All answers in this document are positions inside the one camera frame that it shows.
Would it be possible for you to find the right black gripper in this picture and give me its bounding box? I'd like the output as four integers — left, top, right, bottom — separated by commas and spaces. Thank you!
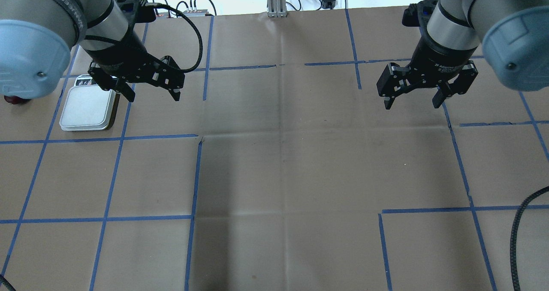
376, 39, 479, 111

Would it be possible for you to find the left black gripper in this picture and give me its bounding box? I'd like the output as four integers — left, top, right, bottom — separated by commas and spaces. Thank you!
87, 30, 185, 103

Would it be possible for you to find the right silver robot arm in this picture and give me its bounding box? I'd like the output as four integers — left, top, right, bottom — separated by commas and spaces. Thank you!
376, 0, 549, 110

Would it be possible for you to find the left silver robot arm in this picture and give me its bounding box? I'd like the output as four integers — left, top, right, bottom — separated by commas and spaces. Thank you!
1, 0, 185, 102

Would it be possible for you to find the red mango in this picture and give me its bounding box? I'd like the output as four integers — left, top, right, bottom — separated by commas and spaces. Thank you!
4, 96, 29, 105

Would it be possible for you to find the silver kitchen scale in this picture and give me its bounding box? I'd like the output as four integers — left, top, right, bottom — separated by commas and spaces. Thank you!
59, 75, 117, 132

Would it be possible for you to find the brown paper table cover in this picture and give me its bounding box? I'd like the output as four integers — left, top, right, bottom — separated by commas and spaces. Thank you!
0, 6, 548, 291

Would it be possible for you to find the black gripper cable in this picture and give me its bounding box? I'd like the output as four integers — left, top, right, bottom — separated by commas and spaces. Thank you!
146, 0, 203, 73

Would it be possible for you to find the black braided cable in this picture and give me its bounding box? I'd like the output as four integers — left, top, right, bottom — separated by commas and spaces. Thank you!
510, 186, 549, 291

